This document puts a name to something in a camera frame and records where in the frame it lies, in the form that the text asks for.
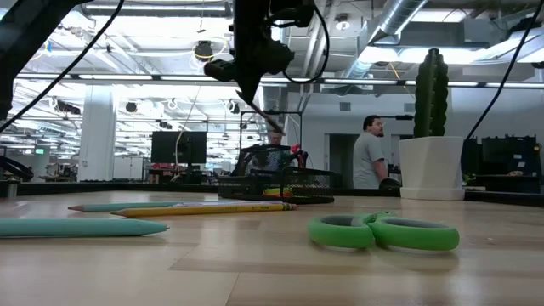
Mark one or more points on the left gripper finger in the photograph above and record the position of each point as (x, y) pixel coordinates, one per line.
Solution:
(255, 87)
(243, 87)

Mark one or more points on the black storage bins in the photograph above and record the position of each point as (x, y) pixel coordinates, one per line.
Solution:
(510, 157)

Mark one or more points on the teal pencil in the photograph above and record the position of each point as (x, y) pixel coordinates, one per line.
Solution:
(127, 207)

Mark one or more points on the white plant pot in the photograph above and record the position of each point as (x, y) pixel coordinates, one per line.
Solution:
(431, 168)

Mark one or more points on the yellow pencil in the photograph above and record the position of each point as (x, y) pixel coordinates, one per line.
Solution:
(204, 210)

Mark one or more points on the brown pen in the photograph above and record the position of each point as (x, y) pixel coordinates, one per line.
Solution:
(265, 115)

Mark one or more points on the silver ceiling air duct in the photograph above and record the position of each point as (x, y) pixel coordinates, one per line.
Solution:
(397, 17)
(272, 98)

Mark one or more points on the black ceiling hung device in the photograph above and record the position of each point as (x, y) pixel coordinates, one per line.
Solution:
(204, 50)

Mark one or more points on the black background rig frame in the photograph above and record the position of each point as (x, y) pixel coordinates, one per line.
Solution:
(272, 112)

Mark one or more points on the black camera boom stand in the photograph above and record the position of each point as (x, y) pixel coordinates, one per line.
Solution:
(404, 117)

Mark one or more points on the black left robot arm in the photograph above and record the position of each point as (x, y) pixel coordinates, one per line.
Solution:
(25, 34)

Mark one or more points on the black mesh desk organizer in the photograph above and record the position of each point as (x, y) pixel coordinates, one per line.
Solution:
(276, 183)

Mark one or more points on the black computer monitor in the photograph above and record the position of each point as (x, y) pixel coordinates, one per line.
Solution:
(178, 146)

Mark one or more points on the teal pen with clip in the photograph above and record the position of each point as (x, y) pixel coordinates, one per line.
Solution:
(76, 228)

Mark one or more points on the purple pen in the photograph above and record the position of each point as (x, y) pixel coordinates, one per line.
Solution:
(229, 202)

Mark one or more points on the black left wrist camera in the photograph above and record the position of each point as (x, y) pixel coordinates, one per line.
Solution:
(220, 70)

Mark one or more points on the green cactus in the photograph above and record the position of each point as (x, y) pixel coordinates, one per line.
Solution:
(431, 93)

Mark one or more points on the yellow orange sticky notes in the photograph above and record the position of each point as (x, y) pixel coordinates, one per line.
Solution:
(277, 192)

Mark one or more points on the person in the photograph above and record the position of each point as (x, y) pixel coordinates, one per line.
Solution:
(367, 157)
(276, 138)

